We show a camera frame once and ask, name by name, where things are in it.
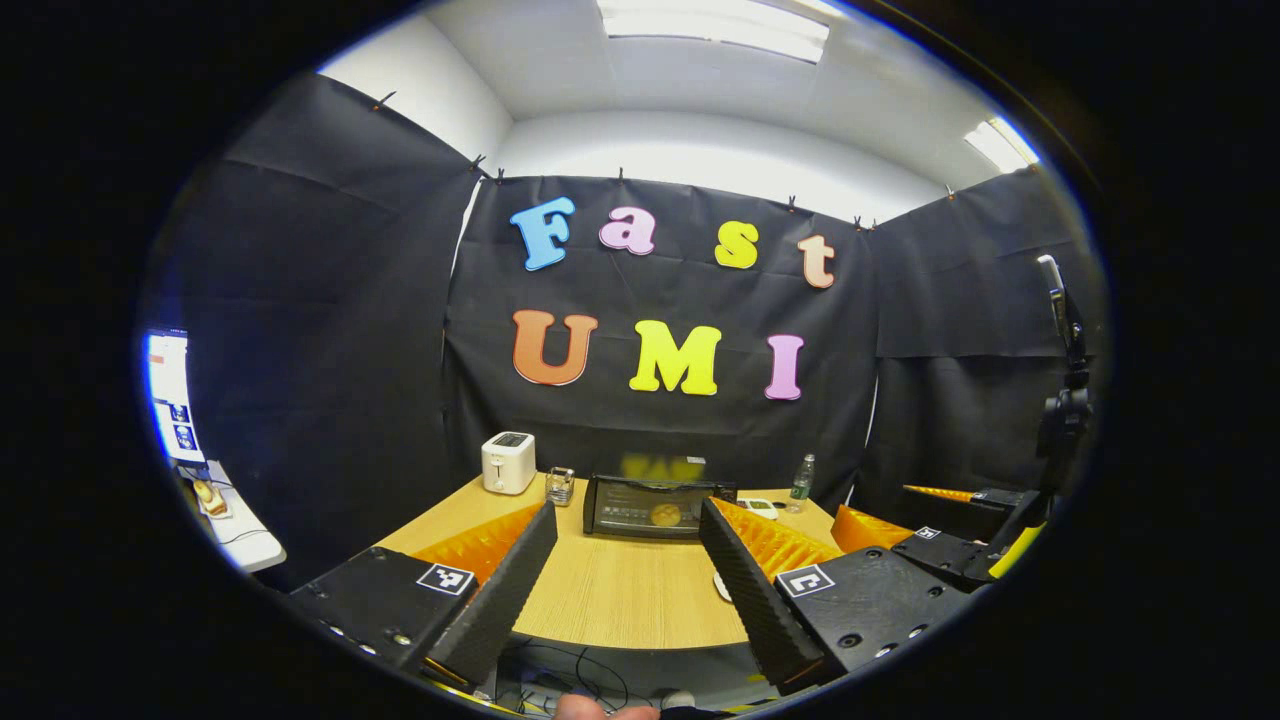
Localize computer monitor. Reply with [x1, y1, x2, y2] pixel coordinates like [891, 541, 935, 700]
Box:
[145, 330, 206, 466]

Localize white toaster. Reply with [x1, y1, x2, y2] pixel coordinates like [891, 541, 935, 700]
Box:
[481, 432, 537, 496]

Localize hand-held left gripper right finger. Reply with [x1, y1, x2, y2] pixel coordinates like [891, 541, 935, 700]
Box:
[698, 497, 976, 696]

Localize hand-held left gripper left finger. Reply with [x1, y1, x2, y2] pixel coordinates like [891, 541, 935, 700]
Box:
[285, 500, 559, 691]

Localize large ceiling light panel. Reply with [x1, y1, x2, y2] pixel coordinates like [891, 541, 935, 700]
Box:
[598, 0, 831, 63]

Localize white side table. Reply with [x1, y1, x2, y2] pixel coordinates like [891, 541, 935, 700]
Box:
[180, 460, 287, 574]

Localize small ceiling light panel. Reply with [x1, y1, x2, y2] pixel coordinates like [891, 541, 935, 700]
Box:
[963, 115, 1041, 174]

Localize black cables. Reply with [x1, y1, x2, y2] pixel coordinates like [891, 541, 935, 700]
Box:
[500, 640, 633, 713]

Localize black electric oven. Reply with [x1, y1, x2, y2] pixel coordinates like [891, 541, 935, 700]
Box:
[583, 474, 738, 542]

